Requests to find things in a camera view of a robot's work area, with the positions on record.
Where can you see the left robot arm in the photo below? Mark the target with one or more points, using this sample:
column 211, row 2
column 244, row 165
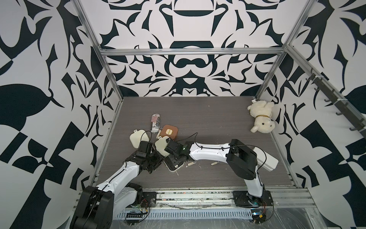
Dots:
column 98, row 206

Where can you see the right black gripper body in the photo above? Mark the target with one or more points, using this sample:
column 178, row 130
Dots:
column 176, row 156

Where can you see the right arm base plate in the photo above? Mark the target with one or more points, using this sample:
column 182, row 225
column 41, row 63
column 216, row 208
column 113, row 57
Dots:
column 244, row 200

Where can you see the right circuit board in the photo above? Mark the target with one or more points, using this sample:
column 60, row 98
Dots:
column 258, row 216

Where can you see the white teddy bear plush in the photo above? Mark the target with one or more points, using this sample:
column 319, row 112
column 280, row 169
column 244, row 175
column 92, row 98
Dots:
column 261, row 111

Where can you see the white box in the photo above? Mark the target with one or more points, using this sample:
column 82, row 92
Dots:
column 265, row 160

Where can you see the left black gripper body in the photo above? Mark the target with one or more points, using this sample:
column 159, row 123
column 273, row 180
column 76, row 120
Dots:
column 154, row 160

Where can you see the wall hook rail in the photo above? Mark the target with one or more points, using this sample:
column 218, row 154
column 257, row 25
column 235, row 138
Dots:
column 335, row 98

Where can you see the cream nail kit case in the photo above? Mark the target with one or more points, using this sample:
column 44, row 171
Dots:
column 161, row 146
column 137, row 137

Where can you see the small cream clipper left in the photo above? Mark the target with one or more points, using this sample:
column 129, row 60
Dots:
column 191, row 163

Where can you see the brown nail kit case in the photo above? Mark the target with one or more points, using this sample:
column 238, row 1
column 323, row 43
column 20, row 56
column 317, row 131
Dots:
column 170, row 131

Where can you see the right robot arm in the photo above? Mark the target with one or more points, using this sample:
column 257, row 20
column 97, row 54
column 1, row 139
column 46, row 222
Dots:
column 241, row 159

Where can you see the crushed flag print can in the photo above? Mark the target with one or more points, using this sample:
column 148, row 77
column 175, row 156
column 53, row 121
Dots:
column 155, row 123

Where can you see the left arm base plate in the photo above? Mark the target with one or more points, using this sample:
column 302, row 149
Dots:
column 145, row 199

